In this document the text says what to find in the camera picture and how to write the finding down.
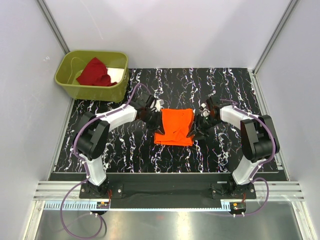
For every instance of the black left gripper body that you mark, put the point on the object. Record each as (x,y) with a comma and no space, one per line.
(152,119)

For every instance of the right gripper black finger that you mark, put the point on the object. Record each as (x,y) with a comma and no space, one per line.
(200,136)
(193,132)

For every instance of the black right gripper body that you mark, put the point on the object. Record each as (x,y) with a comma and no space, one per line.
(203,124)

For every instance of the orange t shirt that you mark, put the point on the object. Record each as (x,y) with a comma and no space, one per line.
(176,124)

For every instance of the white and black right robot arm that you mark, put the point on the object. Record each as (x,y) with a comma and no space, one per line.
(259,140)

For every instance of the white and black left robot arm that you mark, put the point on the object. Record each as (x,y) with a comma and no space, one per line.
(91,135)

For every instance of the black marbled table mat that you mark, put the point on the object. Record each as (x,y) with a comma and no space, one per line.
(130,148)

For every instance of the white cloth in bin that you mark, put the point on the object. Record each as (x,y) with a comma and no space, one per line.
(116,74)

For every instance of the green plastic bin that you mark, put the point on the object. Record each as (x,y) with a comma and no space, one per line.
(74,63)

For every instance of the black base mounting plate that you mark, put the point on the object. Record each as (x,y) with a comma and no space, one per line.
(167,190)

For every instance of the dark red t shirt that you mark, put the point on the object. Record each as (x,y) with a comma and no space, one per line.
(95,73)

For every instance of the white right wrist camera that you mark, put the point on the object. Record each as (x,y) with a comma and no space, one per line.
(204,111)

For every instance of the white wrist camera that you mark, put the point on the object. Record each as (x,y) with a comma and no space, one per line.
(204,111)
(157,105)

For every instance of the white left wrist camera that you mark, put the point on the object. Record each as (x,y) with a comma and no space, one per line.
(157,105)

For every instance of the aluminium frame rail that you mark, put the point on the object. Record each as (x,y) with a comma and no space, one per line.
(53,25)

